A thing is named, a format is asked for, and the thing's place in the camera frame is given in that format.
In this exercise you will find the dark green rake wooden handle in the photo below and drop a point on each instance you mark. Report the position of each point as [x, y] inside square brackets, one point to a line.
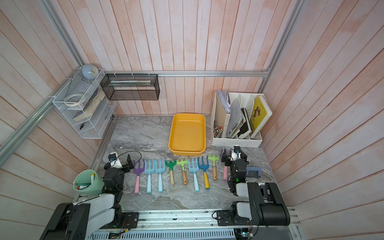
[170, 164]

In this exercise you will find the black mesh wall basket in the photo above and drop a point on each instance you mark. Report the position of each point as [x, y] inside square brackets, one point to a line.
[131, 87]

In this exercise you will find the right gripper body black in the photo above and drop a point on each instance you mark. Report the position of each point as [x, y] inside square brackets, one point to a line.
[229, 163]

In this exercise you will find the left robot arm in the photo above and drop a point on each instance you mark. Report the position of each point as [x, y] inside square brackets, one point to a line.
[100, 208]

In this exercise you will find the grey folder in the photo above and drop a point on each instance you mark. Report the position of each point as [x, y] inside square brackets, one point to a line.
[236, 118]

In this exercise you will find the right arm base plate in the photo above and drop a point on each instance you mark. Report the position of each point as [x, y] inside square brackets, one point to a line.
[228, 218]

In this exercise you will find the green plastic cup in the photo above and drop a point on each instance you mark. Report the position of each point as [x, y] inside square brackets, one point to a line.
[88, 183]

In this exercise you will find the purple fork pink handle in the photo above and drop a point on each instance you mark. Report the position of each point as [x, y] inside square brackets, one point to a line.
[138, 169]

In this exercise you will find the light green rake wood handle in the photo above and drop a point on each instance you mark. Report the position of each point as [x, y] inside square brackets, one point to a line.
[182, 163]

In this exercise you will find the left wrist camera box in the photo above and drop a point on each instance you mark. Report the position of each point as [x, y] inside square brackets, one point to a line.
[114, 160]

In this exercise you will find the purple rake pink handle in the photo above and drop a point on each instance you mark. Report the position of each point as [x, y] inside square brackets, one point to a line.
[224, 160]

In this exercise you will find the black tablet in organizer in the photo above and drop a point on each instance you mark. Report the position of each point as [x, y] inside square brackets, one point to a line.
[245, 129]

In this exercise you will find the dark blue rake yellow handle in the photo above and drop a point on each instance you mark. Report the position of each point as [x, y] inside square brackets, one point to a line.
[204, 166]

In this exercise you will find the white papers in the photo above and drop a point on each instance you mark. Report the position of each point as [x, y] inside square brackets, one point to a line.
[224, 99]

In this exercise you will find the roll of tape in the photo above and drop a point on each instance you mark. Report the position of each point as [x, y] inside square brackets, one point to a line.
[74, 100]

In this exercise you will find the light blue fork white handle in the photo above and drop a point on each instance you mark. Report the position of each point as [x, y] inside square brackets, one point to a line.
[159, 169]

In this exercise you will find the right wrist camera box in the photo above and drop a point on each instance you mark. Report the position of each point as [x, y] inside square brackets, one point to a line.
[235, 153]

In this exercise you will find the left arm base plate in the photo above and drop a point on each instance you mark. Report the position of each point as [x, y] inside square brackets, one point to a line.
[129, 221]

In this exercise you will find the aluminium frame rail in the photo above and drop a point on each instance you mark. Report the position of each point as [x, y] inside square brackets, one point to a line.
[22, 133]

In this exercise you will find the white plastic file organizer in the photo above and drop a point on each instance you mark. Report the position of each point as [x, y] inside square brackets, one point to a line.
[219, 117]

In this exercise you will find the yellow plastic storage box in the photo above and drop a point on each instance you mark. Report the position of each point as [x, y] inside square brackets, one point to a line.
[188, 135]

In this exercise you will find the wooden board on shelf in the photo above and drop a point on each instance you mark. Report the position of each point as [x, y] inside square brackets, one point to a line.
[90, 107]

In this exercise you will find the grey round clock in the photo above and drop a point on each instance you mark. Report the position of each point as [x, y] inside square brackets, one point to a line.
[90, 72]

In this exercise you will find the bundle of pens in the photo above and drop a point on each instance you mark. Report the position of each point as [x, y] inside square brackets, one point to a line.
[218, 132]

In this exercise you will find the white wire mesh shelf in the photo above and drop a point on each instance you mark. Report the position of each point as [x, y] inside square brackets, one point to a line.
[84, 104]

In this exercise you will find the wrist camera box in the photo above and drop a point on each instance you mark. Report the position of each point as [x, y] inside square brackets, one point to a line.
[114, 160]
[235, 153]

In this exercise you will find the light green rake wooden handle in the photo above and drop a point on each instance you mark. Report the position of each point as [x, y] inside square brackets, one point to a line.
[214, 159]

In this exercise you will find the light blue trowel white handle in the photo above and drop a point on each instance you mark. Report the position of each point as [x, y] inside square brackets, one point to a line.
[193, 168]

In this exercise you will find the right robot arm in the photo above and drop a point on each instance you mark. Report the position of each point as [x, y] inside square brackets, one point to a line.
[263, 205]

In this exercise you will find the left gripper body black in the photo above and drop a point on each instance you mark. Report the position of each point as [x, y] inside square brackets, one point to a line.
[125, 169]

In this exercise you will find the yellow book with mushroom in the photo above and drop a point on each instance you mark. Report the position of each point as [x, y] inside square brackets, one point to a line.
[260, 115]

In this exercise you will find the blue grey small device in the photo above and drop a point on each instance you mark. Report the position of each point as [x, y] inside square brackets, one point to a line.
[254, 172]

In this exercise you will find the light blue fork teal handle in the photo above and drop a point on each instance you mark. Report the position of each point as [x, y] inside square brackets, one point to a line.
[149, 169]

